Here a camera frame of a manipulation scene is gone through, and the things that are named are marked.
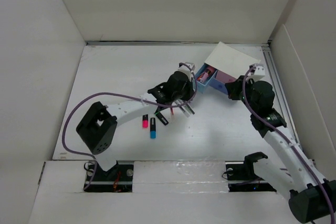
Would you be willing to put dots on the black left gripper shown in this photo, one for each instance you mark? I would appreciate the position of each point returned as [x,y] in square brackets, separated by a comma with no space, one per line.
[190,91]

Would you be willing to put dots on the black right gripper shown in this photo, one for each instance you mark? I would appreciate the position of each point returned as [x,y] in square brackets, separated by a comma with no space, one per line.
[233,87]

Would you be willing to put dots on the marker tube with pink cap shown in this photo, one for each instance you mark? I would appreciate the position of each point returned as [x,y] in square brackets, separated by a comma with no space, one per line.
[206,74]

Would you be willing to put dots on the blue drawer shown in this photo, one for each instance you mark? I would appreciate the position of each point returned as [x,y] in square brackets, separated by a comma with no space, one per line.
[203,86]

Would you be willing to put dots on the white drawer organizer box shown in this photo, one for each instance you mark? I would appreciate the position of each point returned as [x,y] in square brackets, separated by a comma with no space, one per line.
[229,60]

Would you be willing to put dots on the pink drawer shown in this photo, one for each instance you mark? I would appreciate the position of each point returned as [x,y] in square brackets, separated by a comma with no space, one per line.
[224,77]

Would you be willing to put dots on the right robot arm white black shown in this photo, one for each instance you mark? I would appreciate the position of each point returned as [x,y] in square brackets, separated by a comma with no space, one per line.
[310,195]

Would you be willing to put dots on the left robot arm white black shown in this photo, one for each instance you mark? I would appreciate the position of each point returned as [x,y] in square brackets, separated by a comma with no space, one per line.
[98,126]

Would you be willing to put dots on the black gold pen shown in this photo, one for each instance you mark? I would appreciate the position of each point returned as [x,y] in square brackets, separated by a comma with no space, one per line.
[186,111]

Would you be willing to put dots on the purple gel pen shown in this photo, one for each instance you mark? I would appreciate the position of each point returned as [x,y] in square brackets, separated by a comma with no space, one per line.
[190,110]

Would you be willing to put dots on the green gel pen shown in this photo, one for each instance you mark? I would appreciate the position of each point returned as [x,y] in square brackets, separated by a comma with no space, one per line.
[179,109]

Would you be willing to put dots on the blue highlighter marker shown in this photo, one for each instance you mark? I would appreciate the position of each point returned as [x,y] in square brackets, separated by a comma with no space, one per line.
[152,128]

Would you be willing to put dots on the pink highlighter marker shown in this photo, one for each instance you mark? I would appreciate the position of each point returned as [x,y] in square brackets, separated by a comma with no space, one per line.
[145,121]

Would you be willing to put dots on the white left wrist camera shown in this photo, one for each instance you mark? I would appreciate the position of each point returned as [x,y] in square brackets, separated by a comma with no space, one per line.
[187,68]

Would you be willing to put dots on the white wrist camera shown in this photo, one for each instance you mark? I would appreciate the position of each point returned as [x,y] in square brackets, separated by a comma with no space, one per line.
[187,68]
[257,72]

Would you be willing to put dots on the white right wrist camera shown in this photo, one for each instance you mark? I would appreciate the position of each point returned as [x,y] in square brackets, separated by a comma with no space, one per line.
[257,72]

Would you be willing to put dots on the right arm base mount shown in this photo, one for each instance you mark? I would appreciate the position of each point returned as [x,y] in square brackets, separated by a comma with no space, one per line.
[241,177]

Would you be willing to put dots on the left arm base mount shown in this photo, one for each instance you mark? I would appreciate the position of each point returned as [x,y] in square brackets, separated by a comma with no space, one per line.
[118,179]

